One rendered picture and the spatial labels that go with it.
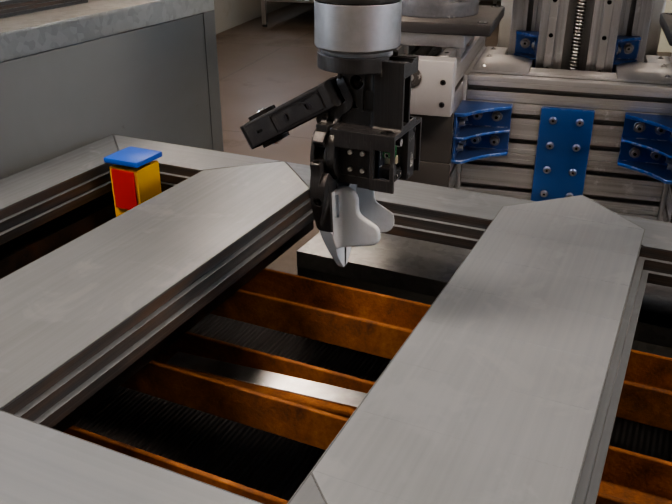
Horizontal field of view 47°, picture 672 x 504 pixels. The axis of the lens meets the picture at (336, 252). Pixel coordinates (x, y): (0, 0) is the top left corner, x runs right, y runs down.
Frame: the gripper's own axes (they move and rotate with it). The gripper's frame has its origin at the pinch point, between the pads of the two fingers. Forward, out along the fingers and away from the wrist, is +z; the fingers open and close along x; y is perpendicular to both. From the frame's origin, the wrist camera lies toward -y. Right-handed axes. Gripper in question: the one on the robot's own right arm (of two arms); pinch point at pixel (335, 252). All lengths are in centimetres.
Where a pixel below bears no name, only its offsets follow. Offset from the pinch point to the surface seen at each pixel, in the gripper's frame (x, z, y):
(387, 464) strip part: -20.6, 5.8, 13.9
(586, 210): 36.3, 5.7, 19.4
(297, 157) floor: 264, 91, -146
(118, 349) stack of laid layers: -14.3, 7.8, -16.7
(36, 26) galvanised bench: 27, -14, -63
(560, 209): 35.2, 5.7, 16.3
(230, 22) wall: 574, 86, -381
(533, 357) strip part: -1.6, 5.8, 20.7
